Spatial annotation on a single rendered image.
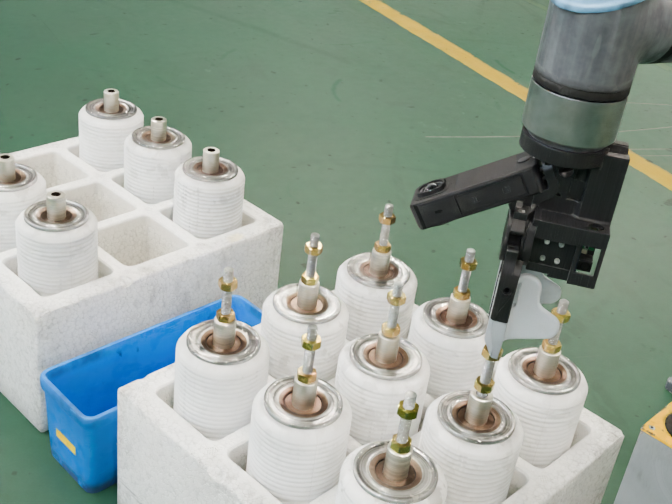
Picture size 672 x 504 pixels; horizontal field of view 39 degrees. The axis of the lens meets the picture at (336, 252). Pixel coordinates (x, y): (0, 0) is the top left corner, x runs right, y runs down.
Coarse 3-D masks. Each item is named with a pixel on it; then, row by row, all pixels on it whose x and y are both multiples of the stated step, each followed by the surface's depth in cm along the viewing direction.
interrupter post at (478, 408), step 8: (472, 392) 90; (472, 400) 90; (480, 400) 89; (488, 400) 89; (472, 408) 90; (480, 408) 90; (488, 408) 90; (472, 416) 90; (480, 416) 90; (472, 424) 91; (480, 424) 91
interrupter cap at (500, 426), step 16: (448, 400) 93; (464, 400) 93; (496, 400) 94; (448, 416) 91; (464, 416) 92; (496, 416) 92; (512, 416) 92; (464, 432) 89; (480, 432) 90; (496, 432) 90; (512, 432) 90
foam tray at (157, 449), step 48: (144, 384) 101; (144, 432) 99; (192, 432) 96; (240, 432) 96; (576, 432) 105; (144, 480) 102; (192, 480) 94; (240, 480) 91; (528, 480) 95; (576, 480) 98
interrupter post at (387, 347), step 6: (378, 336) 97; (384, 336) 96; (396, 336) 96; (378, 342) 97; (384, 342) 96; (390, 342) 96; (396, 342) 96; (378, 348) 97; (384, 348) 96; (390, 348) 96; (396, 348) 97; (378, 354) 97; (384, 354) 97; (390, 354) 97; (396, 354) 97; (378, 360) 98; (384, 360) 97; (390, 360) 97
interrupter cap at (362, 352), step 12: (372, 336) 101; (360, 348) 99; (372, 348) 99; (408, 348) 100; (360, 360) 97; (372, 360) 98; (396, 360) 98; (408, 360) 98; (420, 360) 98; (372, 372) 95; (384, 372) 96; (396, 372) 96; (408, 372) 96
